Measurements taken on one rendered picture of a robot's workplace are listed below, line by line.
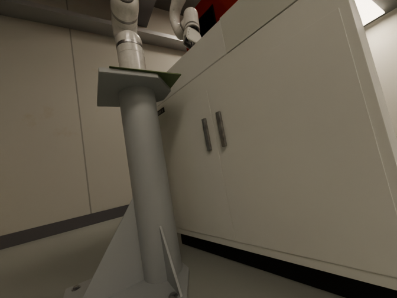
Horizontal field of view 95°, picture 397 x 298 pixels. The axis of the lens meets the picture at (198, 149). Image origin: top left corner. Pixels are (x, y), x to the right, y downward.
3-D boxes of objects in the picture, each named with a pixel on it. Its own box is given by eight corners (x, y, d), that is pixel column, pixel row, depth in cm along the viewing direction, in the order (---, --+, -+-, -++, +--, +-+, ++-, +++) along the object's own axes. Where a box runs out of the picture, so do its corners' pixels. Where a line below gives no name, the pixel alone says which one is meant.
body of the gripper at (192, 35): (196, 42, 103) (197, 55, 99) (180, 32, 98) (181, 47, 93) (204, 31, 98) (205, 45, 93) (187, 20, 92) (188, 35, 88)
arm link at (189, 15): (179, 29, 98) (192, 17, 93) (179, 15, 104) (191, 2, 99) (190, 40, 104) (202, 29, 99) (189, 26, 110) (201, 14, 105)
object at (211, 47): (169, 107, 116) (166, 87, 117) (241, 60, 75) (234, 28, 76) (156, 106, 109) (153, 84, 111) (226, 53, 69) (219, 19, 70)
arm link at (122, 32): (116, 40, 78) (108, -12, 79) (117, 64, 95) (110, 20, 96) (145, 43, 83) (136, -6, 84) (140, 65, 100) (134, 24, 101)
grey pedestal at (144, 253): (39, 394, 39) (12, 43, 47) (65, 292, 77) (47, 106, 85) (224, 281, 66) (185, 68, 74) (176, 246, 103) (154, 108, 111)
